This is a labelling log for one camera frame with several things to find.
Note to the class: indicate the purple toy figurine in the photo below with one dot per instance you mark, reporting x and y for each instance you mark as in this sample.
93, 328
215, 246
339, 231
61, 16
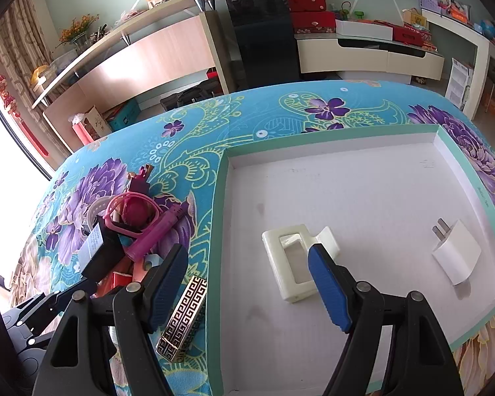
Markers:
139, 181

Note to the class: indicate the patterned curtain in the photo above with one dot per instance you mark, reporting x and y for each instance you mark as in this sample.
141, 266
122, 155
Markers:
20, 49

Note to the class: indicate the brown paper bag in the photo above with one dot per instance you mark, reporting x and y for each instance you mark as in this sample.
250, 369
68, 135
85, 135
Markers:
95, 121

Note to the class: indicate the wooden sideboard shelf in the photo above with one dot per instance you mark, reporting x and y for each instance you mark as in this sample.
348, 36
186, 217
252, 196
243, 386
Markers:
148, 57

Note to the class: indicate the red patterned flat boxes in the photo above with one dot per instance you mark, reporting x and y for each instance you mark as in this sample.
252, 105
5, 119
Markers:
410, 35

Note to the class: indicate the gold patterned small box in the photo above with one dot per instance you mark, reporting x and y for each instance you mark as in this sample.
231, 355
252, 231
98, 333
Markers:
185, 317

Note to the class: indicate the cream television stand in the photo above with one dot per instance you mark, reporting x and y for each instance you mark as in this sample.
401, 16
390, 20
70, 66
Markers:
354, 55

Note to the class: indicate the red small box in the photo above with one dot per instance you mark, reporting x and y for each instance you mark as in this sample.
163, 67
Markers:
113, 283

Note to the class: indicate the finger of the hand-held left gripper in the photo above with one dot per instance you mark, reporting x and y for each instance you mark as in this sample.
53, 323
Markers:
49, 303
29, 336

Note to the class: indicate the white shallow cardboard box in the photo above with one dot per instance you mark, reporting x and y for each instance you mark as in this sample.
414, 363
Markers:
354, 198

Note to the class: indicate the blue floral blanket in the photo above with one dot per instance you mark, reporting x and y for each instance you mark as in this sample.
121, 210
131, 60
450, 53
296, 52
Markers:
189, 132

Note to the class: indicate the white desk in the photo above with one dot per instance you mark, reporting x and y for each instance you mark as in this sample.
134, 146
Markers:
480, 49

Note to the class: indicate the white block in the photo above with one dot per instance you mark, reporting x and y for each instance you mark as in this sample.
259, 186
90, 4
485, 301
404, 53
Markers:
272, 264

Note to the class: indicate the red hanging ornament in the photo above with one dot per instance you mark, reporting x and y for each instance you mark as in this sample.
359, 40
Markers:
8, 99

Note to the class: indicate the magenta lighter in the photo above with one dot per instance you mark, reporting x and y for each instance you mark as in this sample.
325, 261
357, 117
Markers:
152, 235

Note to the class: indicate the white charger plug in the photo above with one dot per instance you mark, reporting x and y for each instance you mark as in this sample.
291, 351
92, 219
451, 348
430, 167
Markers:
458, 255

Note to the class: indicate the yellow flowers in vase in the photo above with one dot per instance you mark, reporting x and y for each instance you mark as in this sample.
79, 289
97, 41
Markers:
76, 29

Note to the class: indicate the blue globe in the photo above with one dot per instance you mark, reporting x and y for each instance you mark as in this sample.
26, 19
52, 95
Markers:
489, 29

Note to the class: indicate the white toy watch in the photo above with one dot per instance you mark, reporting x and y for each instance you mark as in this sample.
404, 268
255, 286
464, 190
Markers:
91, 214

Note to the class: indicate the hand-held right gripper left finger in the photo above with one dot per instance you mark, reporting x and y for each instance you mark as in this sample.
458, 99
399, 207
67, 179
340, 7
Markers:
167, 293

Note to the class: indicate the black cabinet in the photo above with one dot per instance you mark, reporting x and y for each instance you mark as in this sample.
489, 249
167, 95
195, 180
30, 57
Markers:
264, 41

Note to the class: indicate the red gift box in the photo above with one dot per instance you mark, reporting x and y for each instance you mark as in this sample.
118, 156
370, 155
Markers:
313, 22

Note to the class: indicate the white printed carton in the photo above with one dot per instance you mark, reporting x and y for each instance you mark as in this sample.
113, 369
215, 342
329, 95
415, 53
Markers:
460, 82

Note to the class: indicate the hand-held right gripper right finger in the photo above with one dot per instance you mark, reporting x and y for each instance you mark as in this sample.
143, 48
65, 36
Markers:
328, 293

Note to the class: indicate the yellow carton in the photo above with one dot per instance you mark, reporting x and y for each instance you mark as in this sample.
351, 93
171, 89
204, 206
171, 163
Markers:
414, 18

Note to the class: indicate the black floor exercise device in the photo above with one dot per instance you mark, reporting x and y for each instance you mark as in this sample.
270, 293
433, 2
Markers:
185, 97

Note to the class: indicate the peach and blue small toy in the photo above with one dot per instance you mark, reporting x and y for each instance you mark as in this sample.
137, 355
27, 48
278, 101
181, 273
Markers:
139, 273

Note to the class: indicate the black small box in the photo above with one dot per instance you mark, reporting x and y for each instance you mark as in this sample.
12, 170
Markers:
107, 255

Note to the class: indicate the white flat box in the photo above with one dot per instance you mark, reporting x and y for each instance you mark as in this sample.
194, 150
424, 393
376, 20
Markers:
363, 29

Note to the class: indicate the pink toy wristwatch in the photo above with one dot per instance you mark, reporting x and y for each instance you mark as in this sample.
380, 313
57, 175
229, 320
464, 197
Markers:
134, 210

